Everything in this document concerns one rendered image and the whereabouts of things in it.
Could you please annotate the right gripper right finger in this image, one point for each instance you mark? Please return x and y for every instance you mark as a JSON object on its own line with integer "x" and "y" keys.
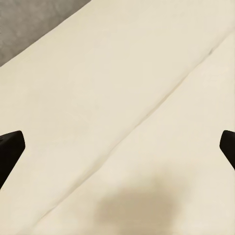
{"x": 227, "y": 146}

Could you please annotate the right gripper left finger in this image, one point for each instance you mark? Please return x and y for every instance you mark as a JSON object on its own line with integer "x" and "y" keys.
{"x": 12, "y": 146}

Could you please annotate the bed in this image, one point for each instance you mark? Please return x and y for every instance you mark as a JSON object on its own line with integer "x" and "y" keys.
{"x": 122, "y": 105}

